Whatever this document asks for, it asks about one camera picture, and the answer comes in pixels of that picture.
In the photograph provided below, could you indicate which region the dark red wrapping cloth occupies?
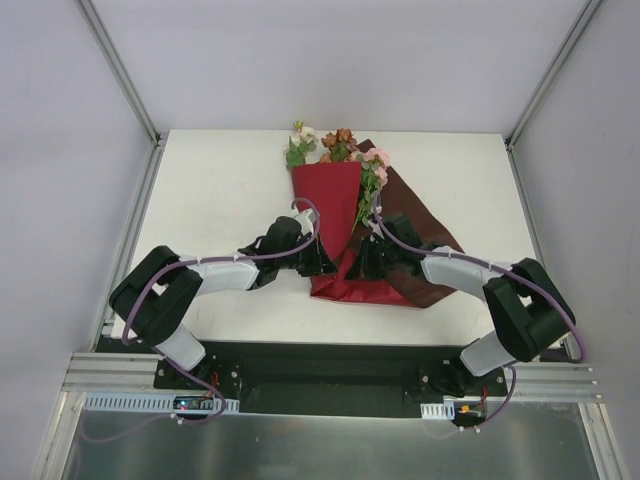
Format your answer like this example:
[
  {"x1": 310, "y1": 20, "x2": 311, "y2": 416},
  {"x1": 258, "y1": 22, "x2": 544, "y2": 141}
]
[{"x1": 291, "y1": 140, "x2": 459, "y2": 308}]

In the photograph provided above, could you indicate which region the small pink rose stem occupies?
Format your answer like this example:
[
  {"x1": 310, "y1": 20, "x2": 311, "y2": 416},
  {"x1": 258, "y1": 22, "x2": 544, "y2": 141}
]
[{"x1": 349, "y1": 147, "x2": 391, "y2": 228}]

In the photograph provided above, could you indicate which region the white rose stem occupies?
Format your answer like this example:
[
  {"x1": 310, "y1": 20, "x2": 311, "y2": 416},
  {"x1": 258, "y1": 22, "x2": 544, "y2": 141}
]
[{"x1": 285, "y1": 121, "x2": 319, "y2": 171}]

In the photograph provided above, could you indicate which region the orange brown rose stem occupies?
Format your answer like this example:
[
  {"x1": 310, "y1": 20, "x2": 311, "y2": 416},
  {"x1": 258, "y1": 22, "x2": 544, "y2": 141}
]
[{"x1": 319, "y1": 128, "x2": 359, "y2": 163}]

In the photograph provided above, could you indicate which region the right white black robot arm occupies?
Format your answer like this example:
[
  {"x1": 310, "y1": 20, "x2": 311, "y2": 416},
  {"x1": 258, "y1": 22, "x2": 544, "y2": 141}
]
[{"x1": 349, "y1": 214, "x2": 576, "y2": 397}]

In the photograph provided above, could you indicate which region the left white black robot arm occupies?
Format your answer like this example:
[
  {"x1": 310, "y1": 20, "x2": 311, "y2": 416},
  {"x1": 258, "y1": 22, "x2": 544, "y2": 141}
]
[{"x1": 108, "y1": 206, "x2": 336, "y2": 389}]

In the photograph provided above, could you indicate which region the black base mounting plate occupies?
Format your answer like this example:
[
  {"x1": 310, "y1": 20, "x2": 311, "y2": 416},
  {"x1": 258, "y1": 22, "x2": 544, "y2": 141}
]
[{"x1": 152, "y1": 339, "x2": 509, "y2": 416}]

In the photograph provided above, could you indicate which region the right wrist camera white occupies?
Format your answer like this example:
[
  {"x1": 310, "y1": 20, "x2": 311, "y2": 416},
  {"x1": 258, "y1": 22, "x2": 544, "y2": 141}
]
[{"x1": 368, "y1": 205, "x2": 384, "y2": 238}]

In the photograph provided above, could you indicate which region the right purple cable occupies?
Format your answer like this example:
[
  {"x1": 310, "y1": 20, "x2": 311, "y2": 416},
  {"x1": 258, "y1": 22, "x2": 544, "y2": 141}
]
[{"x1": 372, "y1": 192, "x2": 590, "y2": 441}]

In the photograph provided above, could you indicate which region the purple cable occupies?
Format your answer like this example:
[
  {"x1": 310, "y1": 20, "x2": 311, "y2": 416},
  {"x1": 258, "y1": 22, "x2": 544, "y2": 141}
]
[
  {"x1": 79, "y1": 197, "x2": 322, "y2": 444},
  {"x1": 372, "y1": 192, "x2": 590, "y2": 441}
]

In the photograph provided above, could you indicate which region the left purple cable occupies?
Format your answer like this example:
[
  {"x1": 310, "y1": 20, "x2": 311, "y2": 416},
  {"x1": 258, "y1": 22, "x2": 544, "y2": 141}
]
[{"x1": 79, "y1": 197, "x2": 322, "y2": 444}]

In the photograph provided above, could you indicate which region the right white cable duct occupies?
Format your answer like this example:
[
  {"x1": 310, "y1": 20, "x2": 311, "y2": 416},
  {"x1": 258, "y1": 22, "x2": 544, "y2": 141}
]
[{"x1": 420, "y1": 401, "x2": 455, "y2": 421}]

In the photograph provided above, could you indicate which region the white cable duct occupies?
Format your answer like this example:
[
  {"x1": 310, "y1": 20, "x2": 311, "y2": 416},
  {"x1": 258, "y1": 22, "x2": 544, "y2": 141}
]
[
  {"x1": 420, "y1": 401, "x2": 455, "y2": 421},
  {"x1": 83, "y1": 393, "x2": 223, "y2": 415}
]

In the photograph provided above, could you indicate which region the aluminium front rail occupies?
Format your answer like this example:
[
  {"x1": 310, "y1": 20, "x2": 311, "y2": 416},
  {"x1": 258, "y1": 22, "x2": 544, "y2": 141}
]
[{"x1": 62, "y1": 353, "x2": 604, "y2": 404}]

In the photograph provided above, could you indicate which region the left white cable duct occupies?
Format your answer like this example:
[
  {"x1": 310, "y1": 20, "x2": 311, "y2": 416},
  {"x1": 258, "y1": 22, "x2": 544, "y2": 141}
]
[{"x1": 83, "y1": 393, "x2": 223, "y2": 415}]

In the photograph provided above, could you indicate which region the left aluminium frame post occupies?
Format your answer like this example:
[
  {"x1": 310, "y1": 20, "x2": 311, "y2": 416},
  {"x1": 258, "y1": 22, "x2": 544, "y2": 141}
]
[{"x1": 75, "y1": 0, "x2": 161, "y2": 146}]

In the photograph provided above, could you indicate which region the aluminium frame post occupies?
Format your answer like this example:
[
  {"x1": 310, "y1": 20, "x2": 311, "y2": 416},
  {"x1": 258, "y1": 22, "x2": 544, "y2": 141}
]
[
  {"x1": 75, "y1": 0, "x2": 161, "y2": 146},
  {"x1": 505, "y1": 0, "x2": 605, "y2": 152}
]

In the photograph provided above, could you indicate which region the right aluminium frame post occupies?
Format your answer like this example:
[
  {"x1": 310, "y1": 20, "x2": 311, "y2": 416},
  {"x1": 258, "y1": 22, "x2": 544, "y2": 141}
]
[{"x1": 505, "y1": 0, "x2": 605, "y2": 152}]

